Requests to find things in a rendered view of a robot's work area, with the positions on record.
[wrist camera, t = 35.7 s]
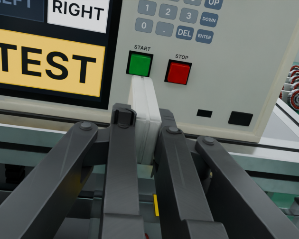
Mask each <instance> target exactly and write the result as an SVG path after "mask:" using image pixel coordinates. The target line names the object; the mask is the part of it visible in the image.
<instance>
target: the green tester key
mask: <svg viewBox="0 0 299 239"><path fill-rule="evenodd" d="M150 60H151V58H150V56H146V55H138V54H131V61H130V67H129V73H130V74H136V75H143V76H148V72H149V66H150Z"/></svg>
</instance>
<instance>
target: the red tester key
mask: <svg viewBox="0 0 299 239"><path fill-rule="evenodd" d="M189 69H190V67H189V65H187V64H179V63H173V62H172V63H171V64H170V68H169V73H168V78H167V80H168V82H172V83H180V84H186V82H187V77H188V73H189Z"/></svg>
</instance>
